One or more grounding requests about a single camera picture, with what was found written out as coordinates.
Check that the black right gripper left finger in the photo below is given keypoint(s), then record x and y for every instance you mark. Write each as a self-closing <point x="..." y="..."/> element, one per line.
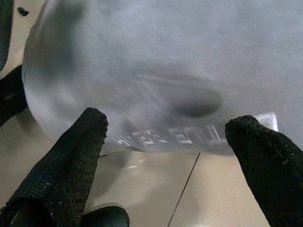
<point x="64" y="175"/>

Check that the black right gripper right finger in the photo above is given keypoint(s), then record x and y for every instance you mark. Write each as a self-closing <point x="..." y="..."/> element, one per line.
<point x="272" y="170"/>

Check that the small black scrap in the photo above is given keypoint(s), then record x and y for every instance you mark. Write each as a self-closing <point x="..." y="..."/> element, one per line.
<point x="23" y="11"/>

